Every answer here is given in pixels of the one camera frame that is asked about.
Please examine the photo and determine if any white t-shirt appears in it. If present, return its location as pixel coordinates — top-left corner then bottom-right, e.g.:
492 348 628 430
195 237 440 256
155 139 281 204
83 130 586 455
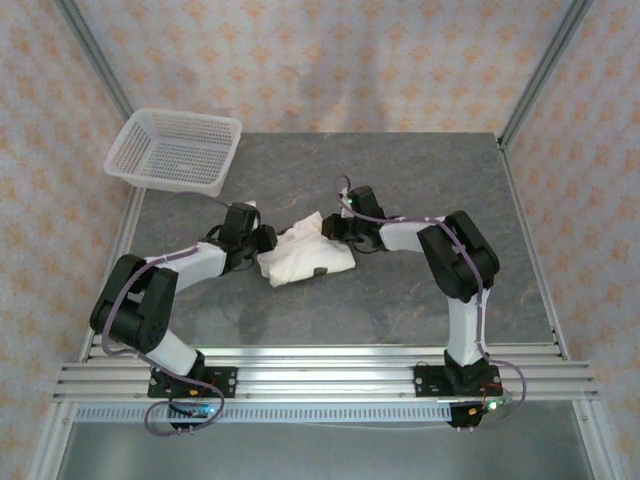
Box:
257 210 357 289

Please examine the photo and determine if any white perforated plastic basket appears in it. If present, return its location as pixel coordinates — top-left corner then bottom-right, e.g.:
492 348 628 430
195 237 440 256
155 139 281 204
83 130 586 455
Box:
102 107 244 199

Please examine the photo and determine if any circuit board with green light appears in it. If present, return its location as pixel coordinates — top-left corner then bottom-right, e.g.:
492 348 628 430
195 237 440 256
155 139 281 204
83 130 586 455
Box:
167 402 224 421
467 397 514 419

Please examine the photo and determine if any aluminium table side rail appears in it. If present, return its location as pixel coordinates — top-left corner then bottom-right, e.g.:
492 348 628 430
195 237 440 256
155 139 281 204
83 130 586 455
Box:
499 139 570 360
77 187 147 361

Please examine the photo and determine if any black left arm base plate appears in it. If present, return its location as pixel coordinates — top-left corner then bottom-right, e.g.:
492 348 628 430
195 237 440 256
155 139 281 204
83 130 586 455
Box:
147 366 239 400

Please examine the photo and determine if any aluminium rail beam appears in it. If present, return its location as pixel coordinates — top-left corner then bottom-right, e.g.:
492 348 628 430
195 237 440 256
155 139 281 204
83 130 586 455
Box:
52 344 601 402

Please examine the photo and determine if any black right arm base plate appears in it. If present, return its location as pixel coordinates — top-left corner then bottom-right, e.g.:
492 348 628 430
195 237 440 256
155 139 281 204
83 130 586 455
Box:
413 364 501 400

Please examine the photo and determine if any slotted grey cable duct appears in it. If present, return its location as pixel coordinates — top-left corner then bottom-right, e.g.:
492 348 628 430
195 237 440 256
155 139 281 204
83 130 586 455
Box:
74 403 454 424

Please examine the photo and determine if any aluminium frame post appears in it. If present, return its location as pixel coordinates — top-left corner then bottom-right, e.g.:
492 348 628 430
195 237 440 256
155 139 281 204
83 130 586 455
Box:
59 0 134 124
499 0 594 151

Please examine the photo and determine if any aluminium frame leg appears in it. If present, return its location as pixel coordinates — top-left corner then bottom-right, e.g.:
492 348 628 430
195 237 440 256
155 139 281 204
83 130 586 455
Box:
574 399 621 480
27 399 76 480

